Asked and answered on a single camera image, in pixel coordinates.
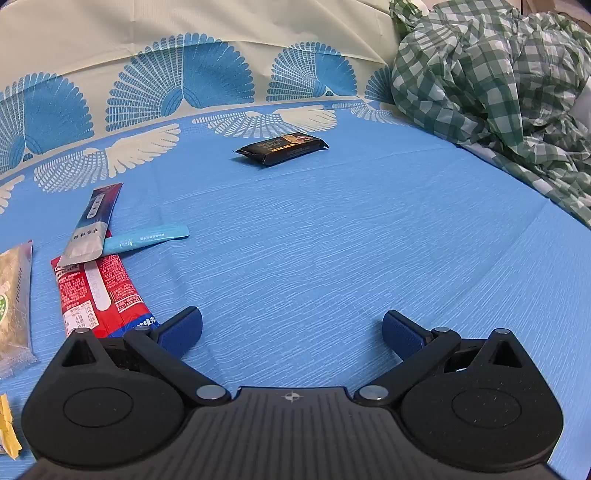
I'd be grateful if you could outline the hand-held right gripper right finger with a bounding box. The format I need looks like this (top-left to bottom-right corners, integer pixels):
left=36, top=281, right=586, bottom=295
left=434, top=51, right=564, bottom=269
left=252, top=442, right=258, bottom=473
left=353, top=310, right=526, bottom=408

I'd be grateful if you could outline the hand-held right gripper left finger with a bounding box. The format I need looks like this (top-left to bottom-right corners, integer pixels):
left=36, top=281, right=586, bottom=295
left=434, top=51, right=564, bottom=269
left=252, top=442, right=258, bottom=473
left=58, top=306, right=232, bottom=408

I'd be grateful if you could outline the clear peanut bar packet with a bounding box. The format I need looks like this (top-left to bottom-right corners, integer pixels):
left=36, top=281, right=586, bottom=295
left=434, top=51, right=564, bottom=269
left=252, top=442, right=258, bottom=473
left=0, top=241, right=37, bottom=379

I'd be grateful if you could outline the red snack packet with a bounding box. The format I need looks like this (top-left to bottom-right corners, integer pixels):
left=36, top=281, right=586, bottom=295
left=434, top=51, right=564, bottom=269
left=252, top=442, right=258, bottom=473
left=51, top=253, right=160, bottom=337

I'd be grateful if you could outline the light blue stick packet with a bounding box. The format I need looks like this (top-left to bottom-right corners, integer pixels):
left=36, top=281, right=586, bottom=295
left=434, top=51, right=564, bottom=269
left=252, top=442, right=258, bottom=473
left=102, top=223, right=190, bottom=256

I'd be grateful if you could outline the blue fan-print sheet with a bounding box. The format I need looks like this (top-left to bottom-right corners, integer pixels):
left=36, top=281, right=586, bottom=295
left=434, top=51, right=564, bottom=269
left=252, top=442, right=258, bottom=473
left=0, top=0, right=591, bottom=480

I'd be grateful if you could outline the silver and red stick packet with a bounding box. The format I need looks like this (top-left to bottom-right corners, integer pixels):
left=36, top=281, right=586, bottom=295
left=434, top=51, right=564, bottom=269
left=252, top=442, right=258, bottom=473
left=62, top=183, right=124, bottom=264

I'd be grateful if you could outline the yellow snack packet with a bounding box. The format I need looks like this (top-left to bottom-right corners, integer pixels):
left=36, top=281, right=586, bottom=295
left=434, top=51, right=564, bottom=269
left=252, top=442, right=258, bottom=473
left=0, top=393, right=22, bottom=460

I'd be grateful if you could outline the black snack packet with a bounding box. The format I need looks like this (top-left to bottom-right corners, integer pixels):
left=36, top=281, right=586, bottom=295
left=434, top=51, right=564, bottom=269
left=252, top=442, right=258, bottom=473
left=232, top=132, right=329, bottom=166

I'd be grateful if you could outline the green checked blanket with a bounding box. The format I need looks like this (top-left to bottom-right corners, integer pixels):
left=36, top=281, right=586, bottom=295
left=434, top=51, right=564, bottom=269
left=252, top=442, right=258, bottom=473
left=389, top=0, right=591, bottom=227

